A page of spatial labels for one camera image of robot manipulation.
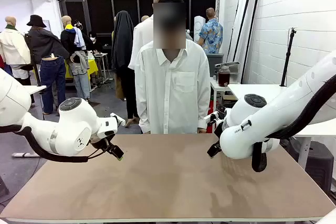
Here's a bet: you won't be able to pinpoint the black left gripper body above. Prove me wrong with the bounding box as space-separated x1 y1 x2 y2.
90 133 116 154

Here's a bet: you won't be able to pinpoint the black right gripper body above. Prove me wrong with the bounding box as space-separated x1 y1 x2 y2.
213 121 225 146

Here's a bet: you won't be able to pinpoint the large white side table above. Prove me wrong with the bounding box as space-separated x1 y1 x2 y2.
227 83 336 170

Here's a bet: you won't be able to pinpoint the glass jar with dark liquid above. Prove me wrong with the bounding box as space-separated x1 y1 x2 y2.
217 66 231 88

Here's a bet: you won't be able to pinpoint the person in white shirt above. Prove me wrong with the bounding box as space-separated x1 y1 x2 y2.
134 0 211 134

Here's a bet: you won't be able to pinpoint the grey box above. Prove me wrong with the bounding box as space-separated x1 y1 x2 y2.
206 53 225 78

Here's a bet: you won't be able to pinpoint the yellow table cloth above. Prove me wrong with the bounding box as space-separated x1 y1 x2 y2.
64 58 99 79

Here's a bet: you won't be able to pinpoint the dark blue jeans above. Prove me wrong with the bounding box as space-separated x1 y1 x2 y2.
39 55 67 115

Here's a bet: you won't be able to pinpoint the white table with T-foot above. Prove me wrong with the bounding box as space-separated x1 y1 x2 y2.
12 84 47 158

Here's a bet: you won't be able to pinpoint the small white work table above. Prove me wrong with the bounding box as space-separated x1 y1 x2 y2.
93 52 114 84

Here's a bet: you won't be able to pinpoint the man in blue floral shirt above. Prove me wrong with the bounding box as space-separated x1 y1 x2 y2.
197 7 224 55

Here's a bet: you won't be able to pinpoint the black framed white panel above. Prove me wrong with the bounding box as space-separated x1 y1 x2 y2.
226 0 254 63
237 0 262 84

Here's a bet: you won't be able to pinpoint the person with white face mask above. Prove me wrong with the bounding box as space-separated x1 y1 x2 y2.
88 31 103 53

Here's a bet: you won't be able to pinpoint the black tripod stand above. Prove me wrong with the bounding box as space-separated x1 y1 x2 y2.
280 27 298 88

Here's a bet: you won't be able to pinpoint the black plastic stool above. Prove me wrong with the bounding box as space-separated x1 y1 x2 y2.
288 140 334 195

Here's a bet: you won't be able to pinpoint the mannequin with black hooded cloak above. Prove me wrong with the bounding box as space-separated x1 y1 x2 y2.
111 10 140 128

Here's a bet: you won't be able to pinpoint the mannequin with yellow scarf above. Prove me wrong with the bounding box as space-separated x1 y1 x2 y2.
60 15 91 101

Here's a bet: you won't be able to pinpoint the black metal stand foot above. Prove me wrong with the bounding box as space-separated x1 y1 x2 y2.
0 175 10 198

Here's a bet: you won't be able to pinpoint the mannequin with white shirt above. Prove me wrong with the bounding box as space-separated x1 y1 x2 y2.
128 0 166 71

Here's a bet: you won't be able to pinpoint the mannequin with dark jacket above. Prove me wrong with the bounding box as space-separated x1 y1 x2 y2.
24 14 70 116

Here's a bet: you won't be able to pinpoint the mannequin with cream coat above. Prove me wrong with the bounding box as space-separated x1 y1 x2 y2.
0 16 32 80

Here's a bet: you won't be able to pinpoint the black bucket hat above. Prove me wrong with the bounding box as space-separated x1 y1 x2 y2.
26 14 47 28

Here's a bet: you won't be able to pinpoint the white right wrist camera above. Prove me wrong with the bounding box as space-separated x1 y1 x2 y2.
204 104 227 128

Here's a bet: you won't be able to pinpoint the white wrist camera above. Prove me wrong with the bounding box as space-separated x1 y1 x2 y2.
204 104 227 128
110 113 127 127

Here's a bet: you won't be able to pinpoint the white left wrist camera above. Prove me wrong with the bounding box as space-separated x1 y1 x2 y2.
110 113 127 127

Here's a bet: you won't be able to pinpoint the black left arm cable sleeve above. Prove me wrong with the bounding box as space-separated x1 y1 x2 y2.
0 125 89 163

